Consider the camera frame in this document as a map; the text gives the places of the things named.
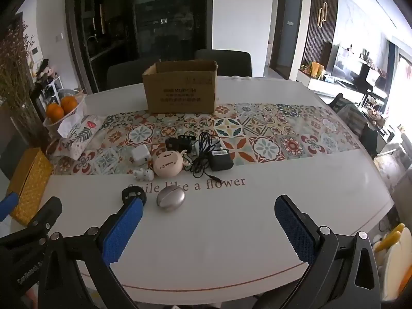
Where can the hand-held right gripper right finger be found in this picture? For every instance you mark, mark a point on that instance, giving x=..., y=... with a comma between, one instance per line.
x=294, y=228

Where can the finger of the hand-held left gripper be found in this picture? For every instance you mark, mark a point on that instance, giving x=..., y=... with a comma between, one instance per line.
x=48, y=214
x=7, y=206

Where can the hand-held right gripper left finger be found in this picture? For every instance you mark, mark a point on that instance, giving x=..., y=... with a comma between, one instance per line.
x=122, y=228

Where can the white cube charger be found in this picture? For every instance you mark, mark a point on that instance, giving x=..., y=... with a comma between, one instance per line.
x=141, y=155

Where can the brown cardboard box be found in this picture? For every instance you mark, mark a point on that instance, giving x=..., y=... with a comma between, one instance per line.
x=180, y=93

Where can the black round clip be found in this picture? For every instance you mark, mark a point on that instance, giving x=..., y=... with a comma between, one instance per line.
x=127, y=194

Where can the silver oval case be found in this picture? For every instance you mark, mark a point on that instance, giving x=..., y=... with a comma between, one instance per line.
x=170, y=199

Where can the small white figurine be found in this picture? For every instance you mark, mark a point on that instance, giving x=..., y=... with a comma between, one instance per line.
x=144, y=175

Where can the pink round device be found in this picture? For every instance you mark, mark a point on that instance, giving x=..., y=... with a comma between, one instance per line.
x=167, y=164

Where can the patterned tile-print table runner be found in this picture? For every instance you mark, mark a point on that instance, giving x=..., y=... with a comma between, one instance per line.
x=267, y=148

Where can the floral tissue cover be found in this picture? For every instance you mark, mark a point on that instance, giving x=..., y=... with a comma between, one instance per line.
x=82, y=135

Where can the orange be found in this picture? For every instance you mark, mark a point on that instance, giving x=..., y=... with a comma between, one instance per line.
x=69, y=104
x=54, y=112

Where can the yellow and white toy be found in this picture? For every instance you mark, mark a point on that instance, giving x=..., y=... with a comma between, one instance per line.
x=396, y=257

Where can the white fruit basket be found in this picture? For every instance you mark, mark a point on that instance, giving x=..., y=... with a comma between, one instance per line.
x=79, y=109

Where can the white power adapter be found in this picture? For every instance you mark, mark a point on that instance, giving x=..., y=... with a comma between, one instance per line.
x=197, y=148

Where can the dark side chair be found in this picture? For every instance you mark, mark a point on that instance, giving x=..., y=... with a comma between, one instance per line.
x=354, y=119

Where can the dried flower bouquet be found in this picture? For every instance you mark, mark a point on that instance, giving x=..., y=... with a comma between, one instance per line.
x=14, y=80

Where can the white storage shelf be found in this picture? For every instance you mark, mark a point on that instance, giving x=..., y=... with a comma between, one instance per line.
x=51, y=85

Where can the white low cabinet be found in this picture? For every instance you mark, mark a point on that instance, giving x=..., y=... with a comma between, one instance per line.
x=309, y=77

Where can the dark dining chair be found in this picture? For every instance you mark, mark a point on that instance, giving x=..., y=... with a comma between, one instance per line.
x=231, y=62
x=128, y=74

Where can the grey interior door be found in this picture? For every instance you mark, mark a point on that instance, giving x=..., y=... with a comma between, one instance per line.
x=288, y=29

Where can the dark glass sliding door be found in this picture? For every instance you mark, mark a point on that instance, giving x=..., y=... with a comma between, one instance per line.
x=144, y=16

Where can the dark slatted wall panel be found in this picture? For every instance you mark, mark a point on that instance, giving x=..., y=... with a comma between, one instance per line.
x=313, y=45

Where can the gold wall ornament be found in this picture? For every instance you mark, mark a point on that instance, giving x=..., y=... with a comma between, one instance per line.
x=323, y=14

